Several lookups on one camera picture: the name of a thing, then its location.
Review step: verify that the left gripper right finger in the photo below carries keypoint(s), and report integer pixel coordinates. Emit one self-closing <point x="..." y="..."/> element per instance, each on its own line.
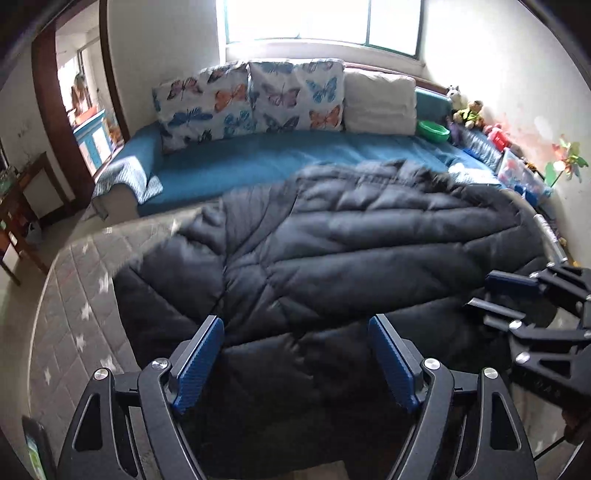
<point x="465" y="426"/>

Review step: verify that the black smartphone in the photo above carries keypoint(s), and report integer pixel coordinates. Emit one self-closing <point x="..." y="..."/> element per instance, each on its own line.
<point x="39" y="450"/>

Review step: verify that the yellow green plush doll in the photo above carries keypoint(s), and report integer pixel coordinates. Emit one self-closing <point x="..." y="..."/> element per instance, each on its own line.
<point x="470" y="117"/>

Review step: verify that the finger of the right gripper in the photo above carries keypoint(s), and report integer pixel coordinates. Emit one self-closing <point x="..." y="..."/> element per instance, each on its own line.
<point x="517" y="318"/>
<point x="557" y="282"/>

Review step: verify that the purple small toy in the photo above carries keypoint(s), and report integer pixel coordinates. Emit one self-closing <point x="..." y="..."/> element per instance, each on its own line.
<point x="456" y="129"/>

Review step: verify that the blue covered sofa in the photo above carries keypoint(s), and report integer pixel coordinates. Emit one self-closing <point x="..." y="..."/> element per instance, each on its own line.
<point x="161" y="180"/>

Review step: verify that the green plastic basin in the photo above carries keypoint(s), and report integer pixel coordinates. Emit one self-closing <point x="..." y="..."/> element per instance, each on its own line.
<point x="432" y="131"/>

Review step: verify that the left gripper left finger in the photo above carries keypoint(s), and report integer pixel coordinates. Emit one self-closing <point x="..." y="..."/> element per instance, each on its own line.
<point x="100" y="441"/>

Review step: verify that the blue white cabinet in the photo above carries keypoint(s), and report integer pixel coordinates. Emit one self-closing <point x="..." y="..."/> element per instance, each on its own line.
<point x="92" y="137"/>

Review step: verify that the left butterfly print cushion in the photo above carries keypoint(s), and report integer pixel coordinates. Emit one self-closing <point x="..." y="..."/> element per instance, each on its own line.
<point x="211" y="105"/>

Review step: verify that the plain white cushion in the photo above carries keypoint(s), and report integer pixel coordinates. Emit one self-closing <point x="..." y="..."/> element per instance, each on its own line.
<point x="379" y="103"/>

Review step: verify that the red toy box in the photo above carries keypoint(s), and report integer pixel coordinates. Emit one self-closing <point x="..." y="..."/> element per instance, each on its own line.
<point x="498" y="137"/>

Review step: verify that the black puffer down jacket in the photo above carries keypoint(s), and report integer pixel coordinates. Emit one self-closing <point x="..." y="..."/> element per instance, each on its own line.
<point x="295" y="271"/>

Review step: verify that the window with green frame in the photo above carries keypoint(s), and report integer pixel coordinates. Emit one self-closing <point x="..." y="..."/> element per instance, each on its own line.
<point x="389" y="25"/>

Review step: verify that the grey star quilted mattress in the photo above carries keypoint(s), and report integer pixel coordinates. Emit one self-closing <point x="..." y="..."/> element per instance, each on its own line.
<point x="78" y="327"/>

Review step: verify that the wooden side table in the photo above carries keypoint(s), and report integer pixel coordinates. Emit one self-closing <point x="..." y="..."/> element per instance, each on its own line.
<point x="17" y="213"/>

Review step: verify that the right butterfly print cushion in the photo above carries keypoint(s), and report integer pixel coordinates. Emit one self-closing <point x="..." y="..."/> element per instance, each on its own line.
<point x="297" y="95"/>

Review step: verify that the butterfly print cushion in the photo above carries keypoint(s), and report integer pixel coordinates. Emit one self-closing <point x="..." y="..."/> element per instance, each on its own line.
<point x="211" y="105"/>
<point x="297" y="95"/>

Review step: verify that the colourful pinwheel toy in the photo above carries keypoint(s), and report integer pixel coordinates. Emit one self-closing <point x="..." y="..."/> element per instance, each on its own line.
<point x="568" y="162"/>

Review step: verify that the clear plastic toy bag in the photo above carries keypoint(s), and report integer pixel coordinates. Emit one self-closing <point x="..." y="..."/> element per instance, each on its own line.
<point x="513" y="171"/>

